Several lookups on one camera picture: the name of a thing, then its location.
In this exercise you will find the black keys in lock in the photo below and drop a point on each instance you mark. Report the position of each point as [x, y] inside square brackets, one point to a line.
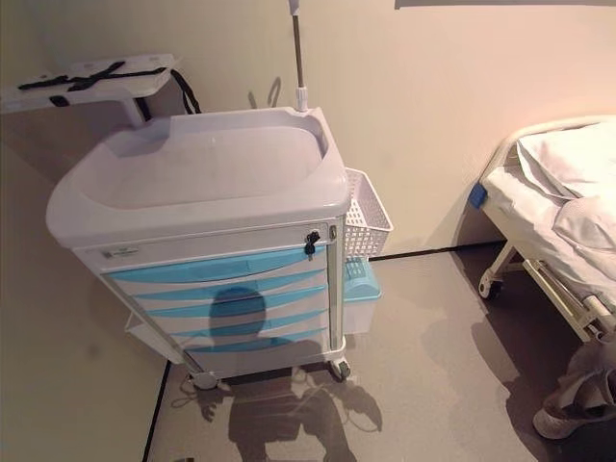
[312, 243]

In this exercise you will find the white perforated side basket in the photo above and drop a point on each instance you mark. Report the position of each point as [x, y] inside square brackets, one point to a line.
[366, 216]

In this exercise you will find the blue lidded waste bin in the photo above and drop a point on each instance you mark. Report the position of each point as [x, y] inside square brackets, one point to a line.
[358, 293]

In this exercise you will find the white medical trolley cart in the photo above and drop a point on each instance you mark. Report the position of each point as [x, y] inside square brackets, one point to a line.
[202, 192]

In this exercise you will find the grey trolley caster wheel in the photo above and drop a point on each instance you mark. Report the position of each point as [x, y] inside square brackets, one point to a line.
[341, 369]

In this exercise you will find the blue bed corner bumper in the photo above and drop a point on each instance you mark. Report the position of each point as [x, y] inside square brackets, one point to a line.
[478, 196]

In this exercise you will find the metal IV pole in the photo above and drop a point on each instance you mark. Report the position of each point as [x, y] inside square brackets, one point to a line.
[299, 53]

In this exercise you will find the white trolley caster wheel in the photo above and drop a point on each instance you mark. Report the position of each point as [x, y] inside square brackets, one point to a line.
[206, 380]

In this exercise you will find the bed caster wheel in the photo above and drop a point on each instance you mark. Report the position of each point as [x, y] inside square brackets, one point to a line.
[491, 288]

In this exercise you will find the white side shelf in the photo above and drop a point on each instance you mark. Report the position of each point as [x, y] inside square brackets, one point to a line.
[144, 333]

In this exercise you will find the white bed sheet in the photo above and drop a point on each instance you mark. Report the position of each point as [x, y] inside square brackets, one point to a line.
[544, 216]

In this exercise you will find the white pillow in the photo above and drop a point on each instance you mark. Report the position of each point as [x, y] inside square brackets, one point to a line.
[572, 156]

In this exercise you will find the person's white shoe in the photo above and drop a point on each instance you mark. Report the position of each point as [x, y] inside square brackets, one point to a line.
[563, 423]

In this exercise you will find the white hospital bed frame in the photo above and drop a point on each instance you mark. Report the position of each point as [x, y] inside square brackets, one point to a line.
[544, 284]

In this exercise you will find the dark wall frame edge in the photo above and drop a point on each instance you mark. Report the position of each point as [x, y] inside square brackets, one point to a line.
[505, 3]

